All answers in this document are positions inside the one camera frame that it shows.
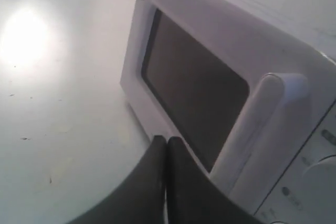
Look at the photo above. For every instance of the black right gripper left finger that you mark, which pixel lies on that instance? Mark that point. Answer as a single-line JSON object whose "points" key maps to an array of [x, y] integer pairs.
{"points": [[140, 197]]}

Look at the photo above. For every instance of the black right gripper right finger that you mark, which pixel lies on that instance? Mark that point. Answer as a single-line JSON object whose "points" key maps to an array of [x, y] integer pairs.
{"points": [[192, 197]]}

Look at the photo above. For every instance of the white microwave door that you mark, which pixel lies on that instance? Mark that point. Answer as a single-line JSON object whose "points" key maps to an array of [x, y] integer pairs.
{"points": [[242, 92]]}

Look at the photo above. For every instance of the white microwave oven body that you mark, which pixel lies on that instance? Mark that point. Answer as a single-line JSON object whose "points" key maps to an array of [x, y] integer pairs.
{"points": [[313, 21]]}

